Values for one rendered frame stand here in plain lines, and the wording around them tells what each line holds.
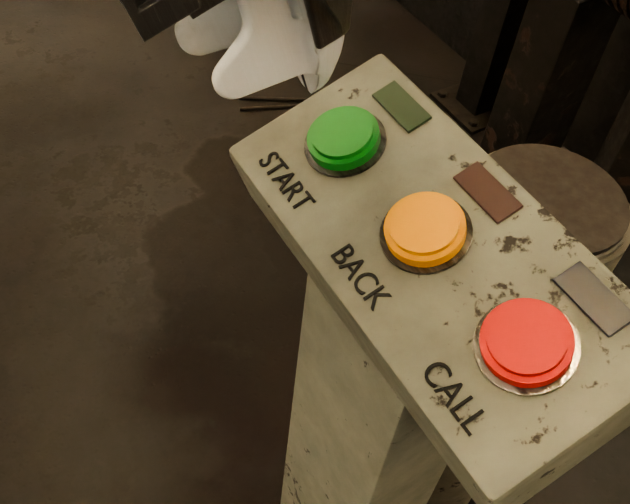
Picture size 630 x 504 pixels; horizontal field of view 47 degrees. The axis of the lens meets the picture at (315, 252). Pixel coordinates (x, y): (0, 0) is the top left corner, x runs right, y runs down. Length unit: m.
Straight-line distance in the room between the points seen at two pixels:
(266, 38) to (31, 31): 1.34
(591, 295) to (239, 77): 0.18
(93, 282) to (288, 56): 0.83
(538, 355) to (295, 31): 0.17
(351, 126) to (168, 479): 0.63
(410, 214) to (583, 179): 0.22
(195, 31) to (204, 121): 1.03
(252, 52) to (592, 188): 0.31
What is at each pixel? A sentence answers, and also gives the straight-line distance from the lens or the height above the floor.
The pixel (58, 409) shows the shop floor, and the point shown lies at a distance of 1.01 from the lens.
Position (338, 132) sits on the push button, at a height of 0.61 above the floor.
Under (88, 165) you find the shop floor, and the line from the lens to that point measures 1.29.
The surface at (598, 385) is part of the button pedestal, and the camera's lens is 0.34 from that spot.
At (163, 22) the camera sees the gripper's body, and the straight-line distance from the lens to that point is 0.26.
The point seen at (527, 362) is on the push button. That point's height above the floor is 0.61.
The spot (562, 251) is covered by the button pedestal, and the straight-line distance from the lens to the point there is 0.36.
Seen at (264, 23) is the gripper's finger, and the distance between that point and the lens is 0.30.
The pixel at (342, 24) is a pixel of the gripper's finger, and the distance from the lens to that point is 0.30.
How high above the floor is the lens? 0.86
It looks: 49 degrees down
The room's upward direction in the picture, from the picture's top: 7 degrees clockwise
